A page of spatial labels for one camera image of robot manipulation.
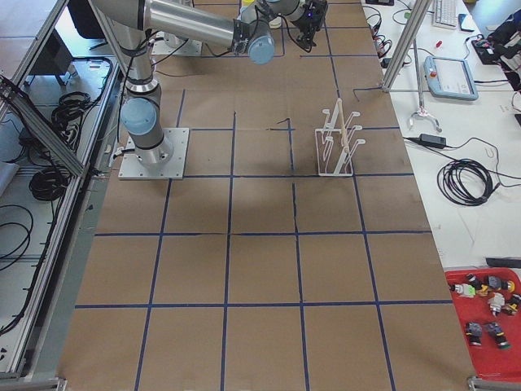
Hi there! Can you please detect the white wire cup rack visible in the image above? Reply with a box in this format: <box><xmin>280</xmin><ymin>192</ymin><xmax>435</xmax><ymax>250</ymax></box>
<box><xmin>314</xmin><ymin>101</ymin><xmax>366</xmax><ymax>177</ymax></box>

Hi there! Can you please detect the coiled black cable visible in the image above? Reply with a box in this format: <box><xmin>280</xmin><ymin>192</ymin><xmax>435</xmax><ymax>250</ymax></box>
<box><xmin>437</xmin><ymin>159</ymin><xmax>493</xmax><ymax>206</ymax></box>

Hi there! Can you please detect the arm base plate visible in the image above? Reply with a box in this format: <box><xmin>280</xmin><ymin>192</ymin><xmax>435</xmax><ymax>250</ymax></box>
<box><xmin>118</xmin><ymin>128</ymin><xmax>190</xmax><ymax>180</ymax></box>
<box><xmin>151</xmin><ymin>32</ymin><xmax>202</xmax><ymax>57</ymax></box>

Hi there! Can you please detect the aluminium frame post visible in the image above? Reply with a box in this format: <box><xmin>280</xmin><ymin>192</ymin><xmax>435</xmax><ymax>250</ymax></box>
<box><xmin>382</xmin><ymin>0</ymin><xmax>431</xmax><ymax>92</ymax></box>

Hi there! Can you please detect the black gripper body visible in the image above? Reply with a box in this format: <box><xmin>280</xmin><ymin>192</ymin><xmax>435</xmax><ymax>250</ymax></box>
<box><xmin>295</xmin><ymin>0</ymin><xmax>328</xmax><ymax>35</ymax></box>

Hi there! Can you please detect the wooden rack dowel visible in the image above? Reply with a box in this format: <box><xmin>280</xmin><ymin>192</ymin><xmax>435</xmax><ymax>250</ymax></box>
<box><xmin>336</xmin><ymin>98</ymin><xmax>350</xmax><ymax>148</ymax></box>

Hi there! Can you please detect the teach pendant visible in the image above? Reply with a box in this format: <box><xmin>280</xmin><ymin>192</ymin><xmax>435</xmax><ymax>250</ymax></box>
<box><xmin>423</xmin><ymin>55</ymin><xmax>479</xmax><ymax>101</ymax></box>

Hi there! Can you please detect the black power adapter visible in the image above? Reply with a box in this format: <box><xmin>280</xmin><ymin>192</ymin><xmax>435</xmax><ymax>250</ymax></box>
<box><xmin>418</xmin><ymin>134</ymin><xmax>447</xmax><ymax>149</ymax></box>

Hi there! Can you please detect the red parts tray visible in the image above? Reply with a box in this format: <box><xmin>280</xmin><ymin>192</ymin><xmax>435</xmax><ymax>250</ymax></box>
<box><xmin>445</xmin><ymin>268</ymin><xmax>520</xmax><ymax>383</ymax></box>

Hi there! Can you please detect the white keyboard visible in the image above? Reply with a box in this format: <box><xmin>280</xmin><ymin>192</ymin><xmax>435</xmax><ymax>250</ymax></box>
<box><xmin>431</xmin><ymin>0</ymin><xmax>458</xmax><ymax>29</ymax></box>

